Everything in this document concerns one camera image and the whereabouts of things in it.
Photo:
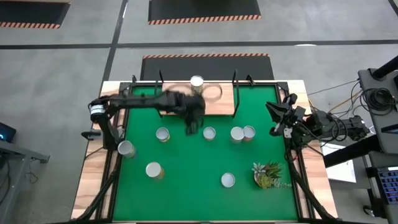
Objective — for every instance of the cherries label can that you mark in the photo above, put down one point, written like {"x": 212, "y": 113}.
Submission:
{"x": 237, "y": 134}

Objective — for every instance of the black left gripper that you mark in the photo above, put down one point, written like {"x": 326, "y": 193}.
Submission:
{"x": 192, "y": 107}

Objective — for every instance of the tall orange label can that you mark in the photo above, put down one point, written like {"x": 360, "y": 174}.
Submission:
{"x": 154, "y": 170}

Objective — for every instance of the black striped-edge floor mat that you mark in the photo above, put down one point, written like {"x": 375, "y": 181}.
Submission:
{"x": 205, "y": 67}
{"x": 202, "y": 9}
{"x": 31, "y": 12}

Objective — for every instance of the wooden shelf black frame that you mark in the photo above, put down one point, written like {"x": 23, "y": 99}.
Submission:
{"x": 217, "y": 105}

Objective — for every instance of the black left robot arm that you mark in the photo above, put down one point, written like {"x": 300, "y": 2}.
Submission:
{"x": 140, "y": 102}

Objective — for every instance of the short mushroom label can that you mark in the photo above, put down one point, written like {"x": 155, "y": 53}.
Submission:
{"x": 209, "y": 133}

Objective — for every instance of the grey metal desk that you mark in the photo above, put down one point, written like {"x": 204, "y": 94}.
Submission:
{"x": 15, "y": 152}

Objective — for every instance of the orange patterned can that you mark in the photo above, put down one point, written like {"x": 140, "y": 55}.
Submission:
{"x": 249, "y": 132}

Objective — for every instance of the succulent plant arrangement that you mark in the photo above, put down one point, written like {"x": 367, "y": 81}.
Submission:
{"x": 267, "y": 175}

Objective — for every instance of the green table mat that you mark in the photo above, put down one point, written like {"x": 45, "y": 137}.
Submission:
{"x": 186, "y": 193}

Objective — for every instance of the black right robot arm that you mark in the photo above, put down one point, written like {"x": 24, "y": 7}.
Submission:
{"x": 348, "y": 127}

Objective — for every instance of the salmon label can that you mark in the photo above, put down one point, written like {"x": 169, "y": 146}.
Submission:
{"x": 228, "y": 180}

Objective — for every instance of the green citrus label can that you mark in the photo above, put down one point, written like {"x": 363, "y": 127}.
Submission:
{"x": 162, "y": 134}

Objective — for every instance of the black rig frame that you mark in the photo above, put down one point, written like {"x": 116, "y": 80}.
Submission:
{"x": 267, "y": 83}

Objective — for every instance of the peas label can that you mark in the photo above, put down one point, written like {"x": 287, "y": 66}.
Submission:
{"x": 126, "y": 148}

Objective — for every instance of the dark laptop screen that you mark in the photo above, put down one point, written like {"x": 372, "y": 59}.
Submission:
{"x": 6, "y": 132}

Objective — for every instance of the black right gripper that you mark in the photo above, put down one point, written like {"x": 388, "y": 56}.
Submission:
{"x": 295, "y": 118}

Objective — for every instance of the grey equipment cart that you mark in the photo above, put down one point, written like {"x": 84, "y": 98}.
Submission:
{"x": 381, "y": 119}

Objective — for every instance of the pineapple label can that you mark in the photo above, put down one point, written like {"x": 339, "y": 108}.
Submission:
{"x": 196, "y": 82}

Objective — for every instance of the black cart beam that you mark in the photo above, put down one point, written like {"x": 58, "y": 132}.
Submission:
{"x": 351, "y": 152}

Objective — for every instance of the blue key panel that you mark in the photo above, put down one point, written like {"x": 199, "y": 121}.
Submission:
{"x": 389, "y": 186}

